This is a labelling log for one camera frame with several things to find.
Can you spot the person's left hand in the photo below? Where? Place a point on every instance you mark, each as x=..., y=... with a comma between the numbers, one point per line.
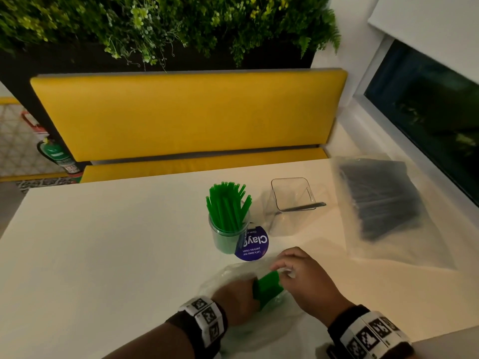
x=237, y=300

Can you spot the person's right hand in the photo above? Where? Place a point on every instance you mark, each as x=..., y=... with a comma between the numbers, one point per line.
x=314, y=284

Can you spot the thin clear plastic bag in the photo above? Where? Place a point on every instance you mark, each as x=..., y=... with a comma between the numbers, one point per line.
x=262, y=332

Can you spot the clear round plastic cup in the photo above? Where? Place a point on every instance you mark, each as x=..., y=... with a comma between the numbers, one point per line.
x=220, y=243

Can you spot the bunch of green straws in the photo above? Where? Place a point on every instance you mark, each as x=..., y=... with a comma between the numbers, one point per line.
x=226, y=209

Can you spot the square clear holder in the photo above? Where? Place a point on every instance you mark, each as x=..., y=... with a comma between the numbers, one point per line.
x=292, y=194

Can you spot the stack of black straws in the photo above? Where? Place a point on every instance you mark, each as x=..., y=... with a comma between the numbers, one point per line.
x=381, y=198

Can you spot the frosted clear plastic bag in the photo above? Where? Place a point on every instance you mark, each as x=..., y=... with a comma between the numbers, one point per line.
x=430, y=254

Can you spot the person's left forearm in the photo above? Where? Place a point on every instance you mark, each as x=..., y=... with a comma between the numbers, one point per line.
x=149, y=343

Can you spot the black left wristband with markers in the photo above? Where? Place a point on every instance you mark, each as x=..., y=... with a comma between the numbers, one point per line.
x=202, y=325

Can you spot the purple round sign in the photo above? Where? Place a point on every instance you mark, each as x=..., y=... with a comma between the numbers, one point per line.
x=254, y=244

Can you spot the dark stick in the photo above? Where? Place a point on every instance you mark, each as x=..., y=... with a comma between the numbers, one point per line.
x=303, y=207

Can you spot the yellow bench seat cushion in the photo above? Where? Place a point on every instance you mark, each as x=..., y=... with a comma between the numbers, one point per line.
x=187, y=166

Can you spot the yellow bench seat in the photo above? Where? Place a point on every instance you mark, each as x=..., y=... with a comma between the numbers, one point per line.
x=187, y=115

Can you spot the dark window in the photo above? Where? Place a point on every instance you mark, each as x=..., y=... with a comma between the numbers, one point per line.
x=438, y=115

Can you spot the green fire extinguisher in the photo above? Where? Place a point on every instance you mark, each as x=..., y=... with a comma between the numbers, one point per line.
x=56, y=153

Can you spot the red and white sign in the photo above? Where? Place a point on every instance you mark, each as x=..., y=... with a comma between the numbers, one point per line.
x=33, y=123

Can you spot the white roller blind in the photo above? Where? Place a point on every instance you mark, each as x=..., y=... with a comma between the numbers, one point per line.
x=430, y=26

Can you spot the black planter box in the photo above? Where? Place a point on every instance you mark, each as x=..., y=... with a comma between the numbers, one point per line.
x=56, y=63

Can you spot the yellow framed mesh partition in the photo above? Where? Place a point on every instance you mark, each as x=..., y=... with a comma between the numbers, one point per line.
x=11, y=100

